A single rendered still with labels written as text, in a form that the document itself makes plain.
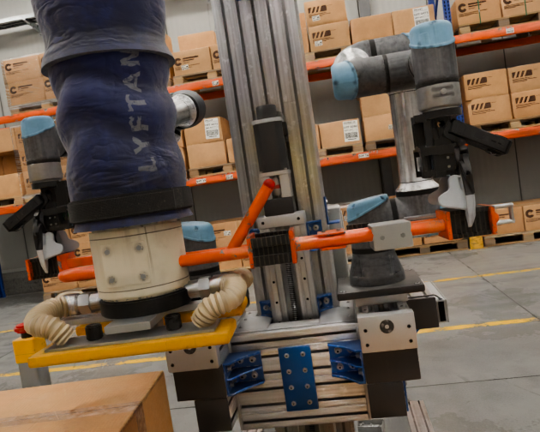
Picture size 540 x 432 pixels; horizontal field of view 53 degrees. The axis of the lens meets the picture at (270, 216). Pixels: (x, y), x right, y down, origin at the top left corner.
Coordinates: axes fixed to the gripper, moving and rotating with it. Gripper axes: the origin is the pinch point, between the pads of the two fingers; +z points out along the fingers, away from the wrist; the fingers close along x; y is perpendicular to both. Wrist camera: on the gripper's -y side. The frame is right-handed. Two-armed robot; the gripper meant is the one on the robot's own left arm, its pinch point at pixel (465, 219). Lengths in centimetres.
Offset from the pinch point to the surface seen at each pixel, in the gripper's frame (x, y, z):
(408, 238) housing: 3.7, 11.2, 1.6
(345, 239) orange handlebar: 3.9, 22.2, 0.3
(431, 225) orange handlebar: 3.5, 6.9, -0.2
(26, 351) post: -49, 116, 27
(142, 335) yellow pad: 13, 58, 11
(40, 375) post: -50, 114, 35
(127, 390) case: -11, 72, 28
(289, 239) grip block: 4.9, 32.0, -1.2
